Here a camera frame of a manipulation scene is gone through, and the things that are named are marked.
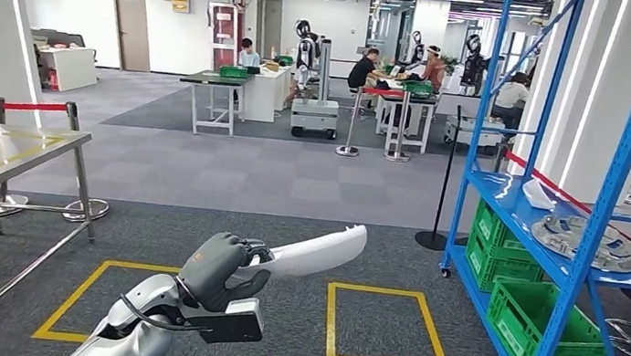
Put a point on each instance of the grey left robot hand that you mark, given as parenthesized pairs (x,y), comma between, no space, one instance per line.
(211,273)

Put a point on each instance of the long white plastic trim part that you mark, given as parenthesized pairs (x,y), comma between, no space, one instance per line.
(318,253)

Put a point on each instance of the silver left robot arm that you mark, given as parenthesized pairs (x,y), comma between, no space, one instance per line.
(109,351)

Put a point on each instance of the blue steel shelf rack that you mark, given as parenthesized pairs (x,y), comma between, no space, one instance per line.
(502,195)

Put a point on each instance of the white plastic shell part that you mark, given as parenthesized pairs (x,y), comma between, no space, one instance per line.
(539,197)

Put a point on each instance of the grey metal disc part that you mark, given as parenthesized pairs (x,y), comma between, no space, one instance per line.
(557,239)

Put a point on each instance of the white robot lift stand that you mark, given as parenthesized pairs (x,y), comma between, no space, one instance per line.
(314,115)

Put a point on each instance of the green topped table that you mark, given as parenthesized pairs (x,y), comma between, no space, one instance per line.
(212,79)

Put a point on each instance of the green plastic crate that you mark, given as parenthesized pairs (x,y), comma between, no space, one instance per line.
(497,237)
(521,332)
(284,60)
(233,72)
(417,88)
(486,272)

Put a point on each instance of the person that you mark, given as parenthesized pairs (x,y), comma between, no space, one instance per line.
(249,58)
(434,73)
(510,95)
(363,73)

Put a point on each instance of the red framed cabinet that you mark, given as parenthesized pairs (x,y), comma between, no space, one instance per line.
(224,36)

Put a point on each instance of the black and white humanoid robot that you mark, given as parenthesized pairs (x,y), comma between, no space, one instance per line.
(417,50)
(306,53)

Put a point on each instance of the red barrier belt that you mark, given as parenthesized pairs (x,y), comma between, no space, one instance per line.
(35,106)
(385,92)
(570,198)

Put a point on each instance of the red fire extinguisher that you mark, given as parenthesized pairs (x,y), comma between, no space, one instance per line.
(53,81)

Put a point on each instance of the white desk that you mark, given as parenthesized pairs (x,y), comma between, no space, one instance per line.
(70,68)

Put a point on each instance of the brown door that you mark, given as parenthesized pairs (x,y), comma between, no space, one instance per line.
(131,24)

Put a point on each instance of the white framed table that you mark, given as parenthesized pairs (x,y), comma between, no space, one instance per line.
(417,101)

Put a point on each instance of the white mobile base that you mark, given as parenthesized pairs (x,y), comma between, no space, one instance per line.
(474,133)

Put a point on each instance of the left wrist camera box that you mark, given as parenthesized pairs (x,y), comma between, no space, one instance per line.
(235,327)

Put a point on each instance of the black stand post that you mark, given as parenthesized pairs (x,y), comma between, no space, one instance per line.
(434,241)

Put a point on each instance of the yellow wall box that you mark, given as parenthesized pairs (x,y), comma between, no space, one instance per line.
(180,3)

